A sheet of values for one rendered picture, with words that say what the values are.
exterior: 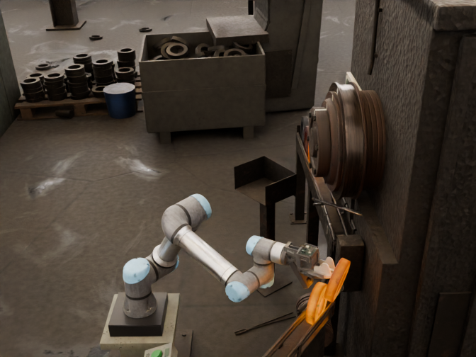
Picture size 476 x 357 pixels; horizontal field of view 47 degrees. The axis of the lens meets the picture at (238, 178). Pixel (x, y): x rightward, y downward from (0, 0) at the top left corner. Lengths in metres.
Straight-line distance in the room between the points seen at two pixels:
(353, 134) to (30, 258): 2.33
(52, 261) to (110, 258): 0.36
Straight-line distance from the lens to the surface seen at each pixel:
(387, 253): 2.07
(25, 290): 3.46
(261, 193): 2.89
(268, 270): 2.07
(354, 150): 2.05
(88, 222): 3.92
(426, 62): 1.71
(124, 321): 2.56
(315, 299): 2.00
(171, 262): 2.51
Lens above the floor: 2.10
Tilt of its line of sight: 30 degrees down
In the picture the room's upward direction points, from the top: 2 degrees counter-clockwise
